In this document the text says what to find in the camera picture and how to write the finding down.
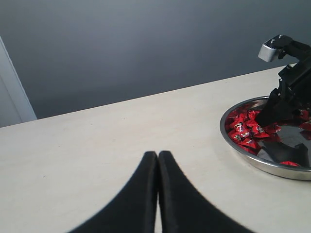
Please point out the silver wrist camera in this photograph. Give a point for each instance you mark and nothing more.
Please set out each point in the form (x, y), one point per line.
(271, 49)

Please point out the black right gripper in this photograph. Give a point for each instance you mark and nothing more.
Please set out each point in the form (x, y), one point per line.
(294, 90)

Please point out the red wrapped candy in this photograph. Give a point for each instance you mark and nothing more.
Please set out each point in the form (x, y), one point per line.
(249, 143)
(239, 130)

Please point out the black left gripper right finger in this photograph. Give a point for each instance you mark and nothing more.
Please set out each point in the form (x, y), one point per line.
(183, 209)

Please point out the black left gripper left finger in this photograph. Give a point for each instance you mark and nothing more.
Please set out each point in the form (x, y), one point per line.
(133, 209)

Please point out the round steel plate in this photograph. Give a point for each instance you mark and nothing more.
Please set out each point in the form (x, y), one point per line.
(286, 153)

